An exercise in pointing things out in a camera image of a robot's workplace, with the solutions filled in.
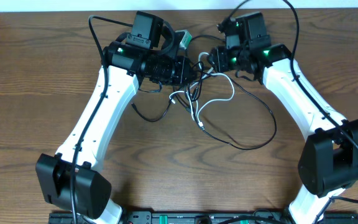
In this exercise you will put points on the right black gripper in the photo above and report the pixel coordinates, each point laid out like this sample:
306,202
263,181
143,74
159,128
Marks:
220,63

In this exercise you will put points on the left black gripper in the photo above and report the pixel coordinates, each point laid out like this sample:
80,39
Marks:
181,66

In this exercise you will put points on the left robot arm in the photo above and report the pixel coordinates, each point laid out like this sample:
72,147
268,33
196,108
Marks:
71,179

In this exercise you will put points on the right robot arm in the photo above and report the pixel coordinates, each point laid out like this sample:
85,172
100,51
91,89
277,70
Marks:
329,162

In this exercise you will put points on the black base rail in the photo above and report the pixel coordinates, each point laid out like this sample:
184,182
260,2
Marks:
144,217

